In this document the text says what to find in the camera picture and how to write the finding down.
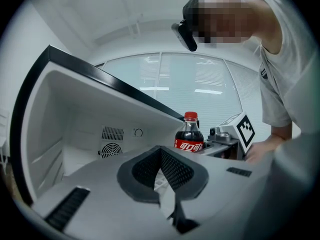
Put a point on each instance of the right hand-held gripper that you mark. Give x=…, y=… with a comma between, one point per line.
x=245, y=131

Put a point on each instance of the black head-worn camera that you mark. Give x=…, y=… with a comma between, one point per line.
x=186, y=36

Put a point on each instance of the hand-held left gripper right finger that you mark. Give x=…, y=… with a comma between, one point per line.
x=220, y=179

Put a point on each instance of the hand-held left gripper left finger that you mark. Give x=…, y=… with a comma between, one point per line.
x=100, y=196

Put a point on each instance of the white mini fridge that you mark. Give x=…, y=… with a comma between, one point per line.
x=75, y=96

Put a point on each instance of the person's grey printed t-shirt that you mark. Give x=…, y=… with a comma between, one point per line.
x=295, y=59

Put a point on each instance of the person's head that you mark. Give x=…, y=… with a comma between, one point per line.
x=225, y=16

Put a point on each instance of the person's right forearm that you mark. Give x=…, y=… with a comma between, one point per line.
x=277, y=139

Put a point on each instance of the Coca-Cola bottle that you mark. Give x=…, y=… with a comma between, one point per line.
x=189, y=134

